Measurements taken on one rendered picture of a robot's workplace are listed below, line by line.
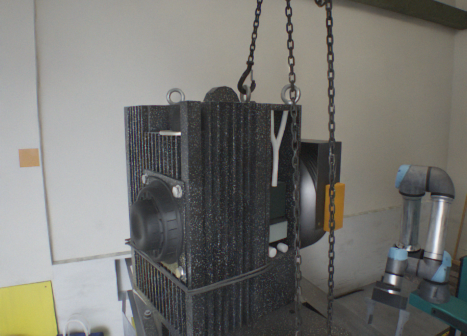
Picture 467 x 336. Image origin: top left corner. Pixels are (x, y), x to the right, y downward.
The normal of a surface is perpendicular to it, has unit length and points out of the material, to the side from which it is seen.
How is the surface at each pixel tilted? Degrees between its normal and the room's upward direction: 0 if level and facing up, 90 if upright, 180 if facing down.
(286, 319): 0
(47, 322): 87
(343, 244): 90
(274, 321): 0
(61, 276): 90
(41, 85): 90
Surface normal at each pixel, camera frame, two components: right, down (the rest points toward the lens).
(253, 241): -0.80, 0.08
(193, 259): 0.61, 0.11
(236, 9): 0.41, 0.12
